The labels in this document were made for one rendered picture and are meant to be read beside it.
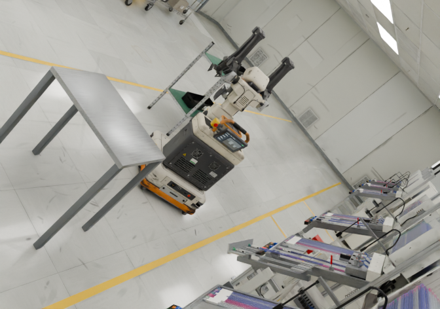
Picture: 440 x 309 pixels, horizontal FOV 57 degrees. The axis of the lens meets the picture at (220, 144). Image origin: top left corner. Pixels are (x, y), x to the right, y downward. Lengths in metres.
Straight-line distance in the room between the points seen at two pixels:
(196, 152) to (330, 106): 8.56
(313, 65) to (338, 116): 1.61
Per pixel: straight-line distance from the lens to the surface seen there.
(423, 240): 2.78
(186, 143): 3.46
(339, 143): 11.70
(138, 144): 2.42
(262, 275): 2.67
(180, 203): 3.76
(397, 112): 11.60
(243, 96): 3.68
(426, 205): 4.20
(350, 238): 7.66
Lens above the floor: 1.91
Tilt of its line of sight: 19 degrees down
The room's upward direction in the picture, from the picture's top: 48 degrees clockwise
